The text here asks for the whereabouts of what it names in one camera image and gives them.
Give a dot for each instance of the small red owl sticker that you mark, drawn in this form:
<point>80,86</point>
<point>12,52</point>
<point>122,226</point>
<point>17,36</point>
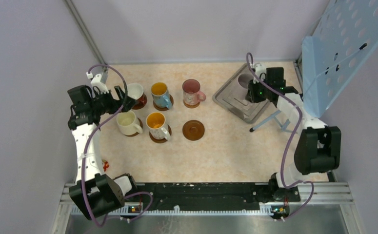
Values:
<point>105,165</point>

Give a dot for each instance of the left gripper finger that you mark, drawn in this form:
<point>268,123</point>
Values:
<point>127,103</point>
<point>121,93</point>

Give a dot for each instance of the light wooden coaster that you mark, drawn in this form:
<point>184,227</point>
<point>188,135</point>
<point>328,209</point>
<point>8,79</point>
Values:
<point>191,104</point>

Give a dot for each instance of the grey purple mug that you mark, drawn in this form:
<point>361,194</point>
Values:
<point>243,82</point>

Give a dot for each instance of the floral mug yellow inside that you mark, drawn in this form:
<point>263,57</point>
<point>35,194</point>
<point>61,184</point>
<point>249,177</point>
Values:
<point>158,126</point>

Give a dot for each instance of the metal tray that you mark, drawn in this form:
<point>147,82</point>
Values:
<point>228,97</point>

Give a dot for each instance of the blue butterfly mug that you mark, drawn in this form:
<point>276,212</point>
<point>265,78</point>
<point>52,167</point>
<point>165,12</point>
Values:
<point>162,100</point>

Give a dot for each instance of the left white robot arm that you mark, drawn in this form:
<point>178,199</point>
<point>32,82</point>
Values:
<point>94,192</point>

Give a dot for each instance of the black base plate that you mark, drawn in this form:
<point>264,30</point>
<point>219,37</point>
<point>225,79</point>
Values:
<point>222,196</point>

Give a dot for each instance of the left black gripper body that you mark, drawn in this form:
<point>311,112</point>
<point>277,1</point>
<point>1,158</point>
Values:
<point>105,103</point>

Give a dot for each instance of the pink mug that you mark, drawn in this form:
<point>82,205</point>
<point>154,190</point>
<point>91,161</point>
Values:
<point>191,90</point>

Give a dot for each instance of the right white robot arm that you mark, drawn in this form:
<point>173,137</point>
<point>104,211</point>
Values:
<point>318,147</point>

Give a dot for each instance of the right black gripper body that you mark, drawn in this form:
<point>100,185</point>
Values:
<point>258,92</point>

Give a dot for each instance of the white and brown cup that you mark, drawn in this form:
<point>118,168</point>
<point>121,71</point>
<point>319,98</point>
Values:
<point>135,90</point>

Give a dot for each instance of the cream ribbed mug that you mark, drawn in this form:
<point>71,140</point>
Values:
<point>124,119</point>

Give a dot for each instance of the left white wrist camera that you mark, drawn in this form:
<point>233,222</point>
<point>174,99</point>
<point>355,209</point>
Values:
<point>98,82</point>

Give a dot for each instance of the light blue music stand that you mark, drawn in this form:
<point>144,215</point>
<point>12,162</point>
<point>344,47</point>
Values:
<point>344,38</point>

